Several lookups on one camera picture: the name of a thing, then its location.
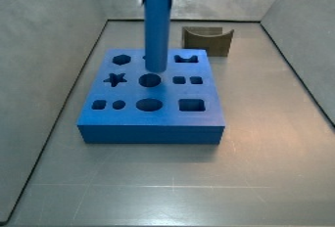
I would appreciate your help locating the blue cylinder peg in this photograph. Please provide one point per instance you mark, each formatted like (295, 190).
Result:
(157, 21)

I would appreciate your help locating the dark curved cradle stand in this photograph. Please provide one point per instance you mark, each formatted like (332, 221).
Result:
(208, 38)

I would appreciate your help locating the blue shape-sorting block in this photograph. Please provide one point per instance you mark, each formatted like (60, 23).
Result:
(137, 107)

